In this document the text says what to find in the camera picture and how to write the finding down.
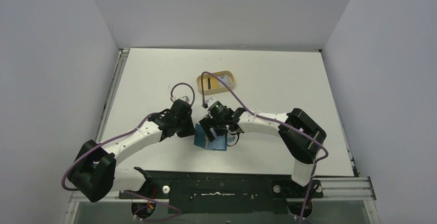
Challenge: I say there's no blue leather card holder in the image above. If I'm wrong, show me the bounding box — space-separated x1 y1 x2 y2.
193 124 233 151

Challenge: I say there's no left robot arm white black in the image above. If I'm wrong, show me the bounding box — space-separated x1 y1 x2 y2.
61 99 195 202

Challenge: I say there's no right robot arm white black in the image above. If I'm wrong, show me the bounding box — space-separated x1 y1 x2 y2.
199 101 327 197

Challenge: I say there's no yellow card in tray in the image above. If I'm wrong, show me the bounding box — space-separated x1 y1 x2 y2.
203 77 220 90

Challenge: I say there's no grey card in tray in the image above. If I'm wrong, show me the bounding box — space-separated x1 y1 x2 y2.
218 75 233 88

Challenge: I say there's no beige oval tray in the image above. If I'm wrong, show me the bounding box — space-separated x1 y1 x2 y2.
196 71 235 95

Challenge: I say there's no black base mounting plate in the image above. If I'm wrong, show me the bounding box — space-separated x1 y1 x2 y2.
119 171 324 214

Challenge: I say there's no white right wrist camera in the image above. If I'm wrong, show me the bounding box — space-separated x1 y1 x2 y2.
202 97 218 110

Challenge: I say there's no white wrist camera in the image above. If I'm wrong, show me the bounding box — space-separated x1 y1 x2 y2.
171 95 190 103
202 97 218 110

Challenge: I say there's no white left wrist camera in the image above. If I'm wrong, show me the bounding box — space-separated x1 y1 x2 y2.
171 95 190 103

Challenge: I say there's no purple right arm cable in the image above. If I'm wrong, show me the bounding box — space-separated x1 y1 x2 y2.
200 72 330 224

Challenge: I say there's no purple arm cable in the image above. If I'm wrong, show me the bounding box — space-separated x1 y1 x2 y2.
60 82 196 222
200 72 330 224

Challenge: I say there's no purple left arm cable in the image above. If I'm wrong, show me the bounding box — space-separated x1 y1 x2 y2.
60 82 196 222

